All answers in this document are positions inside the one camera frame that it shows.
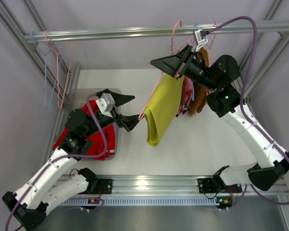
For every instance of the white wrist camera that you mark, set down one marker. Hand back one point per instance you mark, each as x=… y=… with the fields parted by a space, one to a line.
x=105 y=104
x=200 y=39

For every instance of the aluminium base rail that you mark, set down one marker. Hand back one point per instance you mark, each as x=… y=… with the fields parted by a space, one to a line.
x=132 y=185

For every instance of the aluminium hanging rail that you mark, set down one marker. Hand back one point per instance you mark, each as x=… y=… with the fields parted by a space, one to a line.
x=240 y=26

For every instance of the aluminium frame post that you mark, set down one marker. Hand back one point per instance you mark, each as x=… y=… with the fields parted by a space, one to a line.
x=20 y=17
x=272 y=19

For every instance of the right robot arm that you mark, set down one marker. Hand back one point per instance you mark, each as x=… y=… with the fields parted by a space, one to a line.
x=272 y=160

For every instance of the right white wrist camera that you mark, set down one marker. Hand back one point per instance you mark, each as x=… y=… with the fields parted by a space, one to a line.
x=200 y=39

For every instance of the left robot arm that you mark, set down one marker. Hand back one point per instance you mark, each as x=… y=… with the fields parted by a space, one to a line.
x=34 y=201

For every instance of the floral pink trousers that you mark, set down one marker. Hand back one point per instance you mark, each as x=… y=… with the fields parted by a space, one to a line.
x=186 y=96

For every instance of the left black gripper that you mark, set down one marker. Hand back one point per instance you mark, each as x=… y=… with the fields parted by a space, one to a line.
x=120 y=118

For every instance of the yellow-green trousers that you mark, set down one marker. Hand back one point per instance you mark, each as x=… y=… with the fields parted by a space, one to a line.
x=162 y=108

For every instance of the light blue hanger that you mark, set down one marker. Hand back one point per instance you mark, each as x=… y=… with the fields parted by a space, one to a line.
x=47 y=100

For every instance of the left aluminium frame post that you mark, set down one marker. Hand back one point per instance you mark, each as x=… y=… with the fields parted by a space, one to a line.
x=20 y=17

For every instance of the brown trousers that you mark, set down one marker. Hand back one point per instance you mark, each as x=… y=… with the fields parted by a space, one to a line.
x=200 y=92

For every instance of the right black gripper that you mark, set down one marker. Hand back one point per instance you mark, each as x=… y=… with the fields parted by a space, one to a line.
x=184 y=65

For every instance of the pink hanger of yellow trousers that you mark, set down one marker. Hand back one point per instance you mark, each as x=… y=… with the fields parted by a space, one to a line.
x=189 y=41

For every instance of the transparent plastic bin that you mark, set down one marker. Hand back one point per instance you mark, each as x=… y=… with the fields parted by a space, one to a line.
x=78 y=100

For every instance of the pink hanger of brown trousers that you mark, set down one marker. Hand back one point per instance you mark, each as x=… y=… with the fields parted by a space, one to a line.
x=209 y=46

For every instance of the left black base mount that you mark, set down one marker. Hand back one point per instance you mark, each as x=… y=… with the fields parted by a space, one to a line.
x=104 y=186

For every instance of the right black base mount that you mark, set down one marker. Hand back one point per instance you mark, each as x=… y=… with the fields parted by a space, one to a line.
x=208 y=185

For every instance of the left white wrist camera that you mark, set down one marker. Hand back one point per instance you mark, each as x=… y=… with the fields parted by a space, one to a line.
x=105 y=104

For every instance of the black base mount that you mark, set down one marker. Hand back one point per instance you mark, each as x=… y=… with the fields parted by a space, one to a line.
x=208 y=185
x=104 y=186

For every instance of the blue hanger of floral trousers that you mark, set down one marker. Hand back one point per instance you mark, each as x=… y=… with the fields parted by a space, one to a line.
x=193 y=44

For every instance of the red trousers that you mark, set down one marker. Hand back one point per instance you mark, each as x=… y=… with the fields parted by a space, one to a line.
x=106 y=139

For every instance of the right aluminium frame post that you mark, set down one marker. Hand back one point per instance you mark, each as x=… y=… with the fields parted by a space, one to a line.
x=272 y=19

